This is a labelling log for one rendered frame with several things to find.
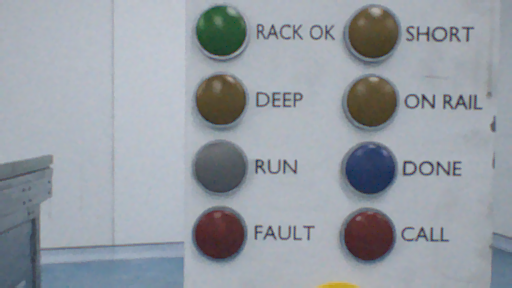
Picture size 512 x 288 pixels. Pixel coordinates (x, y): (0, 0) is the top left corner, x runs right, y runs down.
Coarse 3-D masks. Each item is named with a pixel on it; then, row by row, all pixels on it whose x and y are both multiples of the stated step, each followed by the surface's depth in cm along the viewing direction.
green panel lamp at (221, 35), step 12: (204, 12) 27; (216, 12) 27; (228, 12) 27; (204, 24) 27; (216, 24) 27; (228, 24) 27; (240, 24) 27; (204, 36) 27; (216, 36) 27; (228, 36) 27; (240, 36) 27; (204, 48) 27; (216, 48) 27; (228, 48) 27
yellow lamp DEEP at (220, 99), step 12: (204, 84) 27; (216, 84) 27; (228, 84) 27; (240, 84) 27; (204, 96) 27; (216, 96) 27; (228, 96) 27; (240, 96) 27; (204, 108) 27; (216, 108) 27; (228, 108) 27; (240, 108) 27; (216, 120) 27; (228, 120) 27
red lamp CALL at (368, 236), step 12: (360, 216) 28; (372, 216) 28; (384, 216) 28; (348, 228) 28; (360, 228) 28; (372, 228) 28; (384, 228) 28; (348, 240) 28; (360, 240) 28; (372, 240) 28; (384, 240) 28; (360, 252) 28; (372, 252) 28; (384, 252) 28
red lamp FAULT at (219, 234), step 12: (204, 216) 28; (216, 216) 28; (228, 216) 28; (204, 228) 28; (216, 228) 28; (228, 228) 28; (240, 228) 28; (204, 240) 28; (216, 240) 28; (228, 240) 28; (240, 240) 28; (204, 252) 28; (216, 252) 28; (228, 252) 28
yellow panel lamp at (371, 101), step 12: (360, 84) 27; (372, 84) 27; (384, 84) 27; (348, 96) 27; (360, 96) 27; (372, 96) 27; (384, 96) 27; (396, 96) 27; (348, 108) 28; (360, 108) 27; (372, 108) 27; (384, 108) 27; (360, 120) 27; (372, 120) 27; (384, 120) 27
